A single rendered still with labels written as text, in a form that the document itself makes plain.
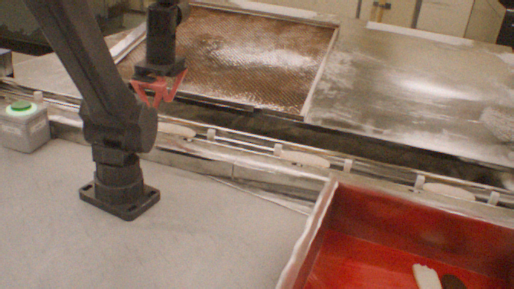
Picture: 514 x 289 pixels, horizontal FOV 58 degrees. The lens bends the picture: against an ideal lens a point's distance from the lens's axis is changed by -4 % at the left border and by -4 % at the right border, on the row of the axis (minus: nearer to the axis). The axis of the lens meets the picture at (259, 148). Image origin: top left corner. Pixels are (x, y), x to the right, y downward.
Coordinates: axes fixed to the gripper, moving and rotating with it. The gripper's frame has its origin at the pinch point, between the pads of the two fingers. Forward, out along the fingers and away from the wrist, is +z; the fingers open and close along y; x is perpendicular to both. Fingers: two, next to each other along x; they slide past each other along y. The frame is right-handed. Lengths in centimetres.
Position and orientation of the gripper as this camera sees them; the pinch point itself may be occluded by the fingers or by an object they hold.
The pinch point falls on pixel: (160, 104)
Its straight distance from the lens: 98.5
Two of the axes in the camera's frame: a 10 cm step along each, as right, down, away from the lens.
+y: 2.7, -4.2, 8.7
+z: -1.0, 8.8, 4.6
